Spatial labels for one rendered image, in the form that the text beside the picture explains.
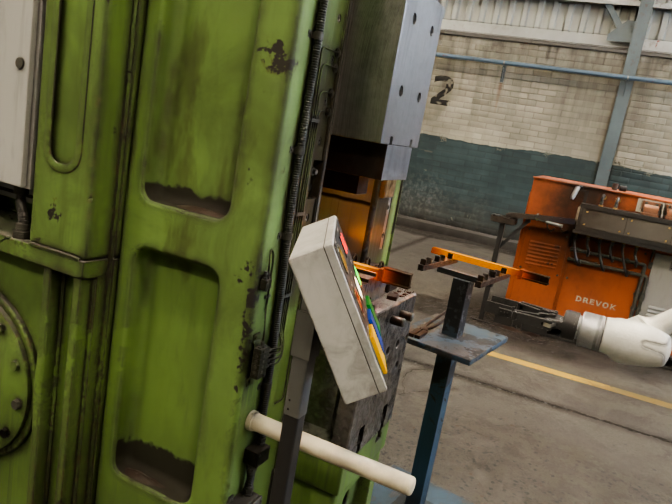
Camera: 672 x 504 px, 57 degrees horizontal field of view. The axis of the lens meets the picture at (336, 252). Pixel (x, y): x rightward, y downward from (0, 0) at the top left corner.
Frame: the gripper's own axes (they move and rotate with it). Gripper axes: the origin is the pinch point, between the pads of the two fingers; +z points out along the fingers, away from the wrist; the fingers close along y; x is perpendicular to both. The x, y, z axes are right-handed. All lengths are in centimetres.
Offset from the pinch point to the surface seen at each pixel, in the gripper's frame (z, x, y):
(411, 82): 35, 54, -3
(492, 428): 10, -99, 147
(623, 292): -39, -49, 361
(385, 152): 35, 35, -12
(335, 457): 23, -37, -39
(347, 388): 12, -5, -70
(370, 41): 43, 61, -17
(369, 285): 35.0, -2.8, -6.3
